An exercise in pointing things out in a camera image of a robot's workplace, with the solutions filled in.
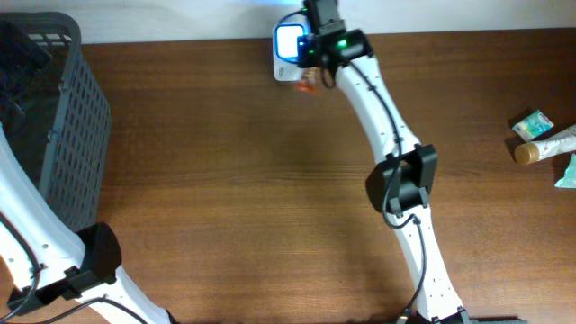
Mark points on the grey plastic mesh basket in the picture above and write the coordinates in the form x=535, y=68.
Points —
x=54, y=114

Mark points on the small teal tissue pack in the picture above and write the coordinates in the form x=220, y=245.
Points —
x=532, y=126

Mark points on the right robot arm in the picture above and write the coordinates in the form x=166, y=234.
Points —
x=400, y=185

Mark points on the white cream tube gold cap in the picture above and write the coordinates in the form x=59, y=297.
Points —
x=531, y=152

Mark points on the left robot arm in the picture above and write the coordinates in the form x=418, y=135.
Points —
x=49, y=241

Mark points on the red chocolate bar wrapper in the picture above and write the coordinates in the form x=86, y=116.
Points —
x=308, y=81

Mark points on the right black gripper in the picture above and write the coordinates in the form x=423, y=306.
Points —
x=303, y=54

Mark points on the mint green snack packet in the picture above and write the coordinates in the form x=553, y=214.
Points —
x=568, y=181

